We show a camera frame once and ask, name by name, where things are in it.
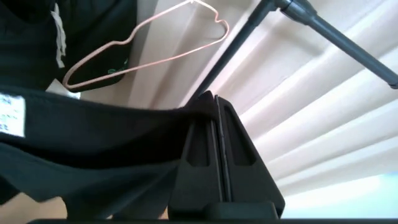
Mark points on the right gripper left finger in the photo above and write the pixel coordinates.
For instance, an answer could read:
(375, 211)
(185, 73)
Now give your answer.
(199, 183)

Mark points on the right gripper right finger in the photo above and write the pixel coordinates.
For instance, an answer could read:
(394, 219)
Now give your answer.
(252, 183)

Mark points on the black garment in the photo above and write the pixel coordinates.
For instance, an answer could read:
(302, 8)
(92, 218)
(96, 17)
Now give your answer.
(93, 140)

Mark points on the pink clothes hanger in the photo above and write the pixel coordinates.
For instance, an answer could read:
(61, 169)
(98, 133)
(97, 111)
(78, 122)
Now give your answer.
(143, 66)

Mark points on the black shorts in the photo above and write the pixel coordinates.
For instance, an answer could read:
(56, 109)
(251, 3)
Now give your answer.
(25, 46)

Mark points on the black clothes rack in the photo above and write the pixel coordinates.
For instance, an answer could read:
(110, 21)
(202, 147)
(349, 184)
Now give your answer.
(342, 40)

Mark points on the beige curtain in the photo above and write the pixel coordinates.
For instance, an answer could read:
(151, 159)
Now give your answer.
(311, 109)

